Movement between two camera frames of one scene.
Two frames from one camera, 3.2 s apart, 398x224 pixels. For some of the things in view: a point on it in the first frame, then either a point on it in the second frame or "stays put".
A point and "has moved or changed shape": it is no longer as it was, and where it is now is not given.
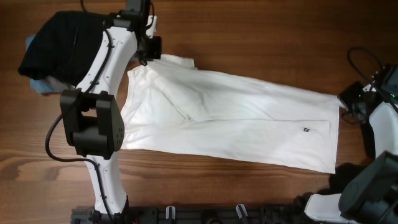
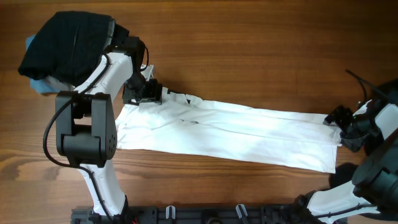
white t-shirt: x=170 y=106 has moved or changed shape
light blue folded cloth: x=40 y=86 stays put
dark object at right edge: x=344 y=173 stays put
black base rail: x=274 y=213 stays put
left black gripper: x=156 y=53 → x=153 y=94
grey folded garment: x=56 y=84 stays put
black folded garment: x=64 y=46 stays put
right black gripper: x=345 y=96 → x=337 y=117
